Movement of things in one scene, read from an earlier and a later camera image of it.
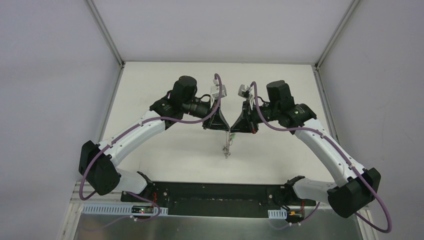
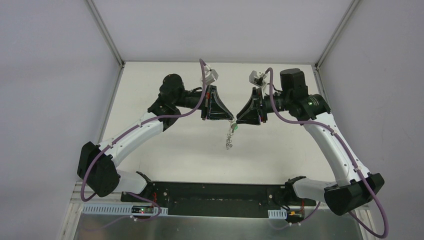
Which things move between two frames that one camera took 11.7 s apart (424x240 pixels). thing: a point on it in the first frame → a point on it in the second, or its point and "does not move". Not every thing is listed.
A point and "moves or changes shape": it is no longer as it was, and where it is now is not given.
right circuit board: [295, 215] does not move
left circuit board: [142, 210] does not move
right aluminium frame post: [337, 34] does not move
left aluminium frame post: [105, 30] does not move
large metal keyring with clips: [226, 149] moves or changes shape
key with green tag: [232, 138] moves or changes shape
